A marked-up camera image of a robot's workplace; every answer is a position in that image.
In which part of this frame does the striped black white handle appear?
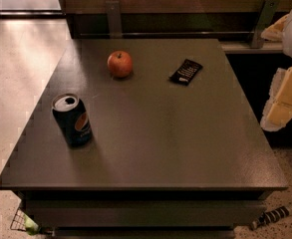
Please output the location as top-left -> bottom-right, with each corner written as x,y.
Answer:
250,203 -> 292,230

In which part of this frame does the black snack bar wrapper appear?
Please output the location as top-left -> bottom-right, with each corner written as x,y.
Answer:
169,59 -> 202,86

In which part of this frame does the wire basket with green item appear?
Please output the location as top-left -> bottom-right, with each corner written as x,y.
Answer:
10,207 -> 40,236

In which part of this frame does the wooden back bench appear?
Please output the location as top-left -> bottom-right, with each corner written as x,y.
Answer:
59,0 -> 292,50

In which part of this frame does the red apple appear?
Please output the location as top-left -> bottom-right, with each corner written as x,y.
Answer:
107,51 -> 133,79

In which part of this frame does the blue pepsi can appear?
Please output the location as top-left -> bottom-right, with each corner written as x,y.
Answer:
52,94 -> 93,147

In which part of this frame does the dark grey table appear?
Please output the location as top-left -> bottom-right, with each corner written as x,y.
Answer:
0,39 -> 287,239

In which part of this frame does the metal bracket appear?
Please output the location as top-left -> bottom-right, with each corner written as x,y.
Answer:
106,0 -> 123,38
249,0 -> 280,49

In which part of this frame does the left metal bracket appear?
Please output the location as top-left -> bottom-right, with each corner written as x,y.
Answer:
106,0 -> 123,38

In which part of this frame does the right metal bracket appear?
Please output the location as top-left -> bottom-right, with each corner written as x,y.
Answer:
249,0 -> 280,49

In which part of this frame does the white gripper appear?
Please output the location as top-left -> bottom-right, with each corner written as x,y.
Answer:
260,10 -> 292,131

